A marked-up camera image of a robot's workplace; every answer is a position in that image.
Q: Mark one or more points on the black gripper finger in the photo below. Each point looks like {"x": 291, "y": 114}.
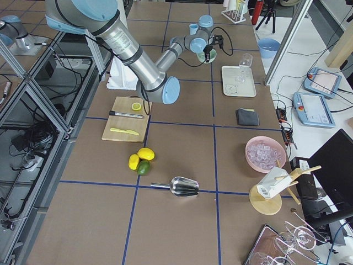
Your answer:
{"x": 208, "y": 57}

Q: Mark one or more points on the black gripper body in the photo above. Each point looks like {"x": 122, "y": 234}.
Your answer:
{"x": 208, "y": 49}

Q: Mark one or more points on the green bowl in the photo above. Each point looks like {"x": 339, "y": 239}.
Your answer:
{"x": 201, "y": 56}

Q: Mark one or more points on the light blue plastic cup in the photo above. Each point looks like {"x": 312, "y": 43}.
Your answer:
{"x": 193, "y": 28}

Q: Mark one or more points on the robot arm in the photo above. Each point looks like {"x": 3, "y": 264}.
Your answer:
{"x": 13, "y": 31}
{"x": 102, "y": 19}

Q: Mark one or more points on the blue bowl at edge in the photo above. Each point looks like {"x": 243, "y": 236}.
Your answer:
{"x": 268, "y": 47}

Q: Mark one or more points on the pink bowl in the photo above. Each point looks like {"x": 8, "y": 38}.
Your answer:
{"x": 266, "y": 154}

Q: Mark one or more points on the clear ice cubes in pink bowl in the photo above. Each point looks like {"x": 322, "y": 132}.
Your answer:
{"x": 266, "y": 153}

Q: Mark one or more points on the steel ice scoop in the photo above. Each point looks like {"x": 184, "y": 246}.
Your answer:
{"x": 180, "y": 186}

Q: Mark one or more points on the clear wine glass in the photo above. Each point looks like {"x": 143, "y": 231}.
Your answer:
{"x": 244, "y": 68}

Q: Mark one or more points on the cream bear tray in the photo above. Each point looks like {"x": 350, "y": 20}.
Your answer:
{"x": 232, "y": 88}

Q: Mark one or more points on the grey folded cloth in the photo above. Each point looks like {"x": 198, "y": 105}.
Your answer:
{"x": 247, "y": 117}

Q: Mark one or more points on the lemon half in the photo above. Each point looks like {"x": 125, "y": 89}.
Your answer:
{"x": 136, "y": 106}

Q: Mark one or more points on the black power strip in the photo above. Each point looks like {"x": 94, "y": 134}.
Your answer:
{"x": 281, "y": 114}

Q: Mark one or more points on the wooden cutting board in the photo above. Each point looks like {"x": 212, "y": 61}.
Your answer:
{"x": 123, "y": 104}

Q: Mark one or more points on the large yellow lemon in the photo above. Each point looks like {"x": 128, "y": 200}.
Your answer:
{"x": 146, "y": 154}

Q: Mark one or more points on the blue teach pendant far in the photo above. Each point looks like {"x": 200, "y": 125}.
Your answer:
{"x": 322, "y": 82}

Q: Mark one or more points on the blue teach pendant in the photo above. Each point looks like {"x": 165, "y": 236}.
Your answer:
{"x": 312, "y": 110}
{"x": 322, "y": 82}

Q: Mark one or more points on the blue teach pendant near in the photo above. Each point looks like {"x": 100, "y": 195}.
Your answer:
{"x": 312, "y": 110}

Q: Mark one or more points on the yellow plastic knife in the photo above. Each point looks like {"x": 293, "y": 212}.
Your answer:
{"x": 116, "y": 130}

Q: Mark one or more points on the green lime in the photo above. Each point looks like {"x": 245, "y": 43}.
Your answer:
{"x": 143, "y": 167}

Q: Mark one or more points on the small yellow lemon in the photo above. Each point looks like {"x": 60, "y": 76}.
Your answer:
{"x": 134, "y": 160}

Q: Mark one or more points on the white carton on stand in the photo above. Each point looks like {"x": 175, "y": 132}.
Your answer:
{"x": 275, "y": 181}

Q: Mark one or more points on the round wooden stand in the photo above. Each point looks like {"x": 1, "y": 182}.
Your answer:
{"x": 272, "y": 206}

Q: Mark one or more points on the black monitor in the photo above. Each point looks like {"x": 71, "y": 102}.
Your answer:
{"x": 335, "y": 176}

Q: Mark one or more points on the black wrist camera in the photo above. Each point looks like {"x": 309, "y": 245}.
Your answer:
{"x": 217, "y": 40}

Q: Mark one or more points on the white wire rack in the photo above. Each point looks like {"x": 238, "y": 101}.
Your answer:
{"x": 235, "y": 10}

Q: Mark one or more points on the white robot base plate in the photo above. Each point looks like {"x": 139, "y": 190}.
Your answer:
{"x": 121, "y": 77}

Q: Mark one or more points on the steel knife handle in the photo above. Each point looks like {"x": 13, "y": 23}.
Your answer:
{"x": 126, "y": 115}

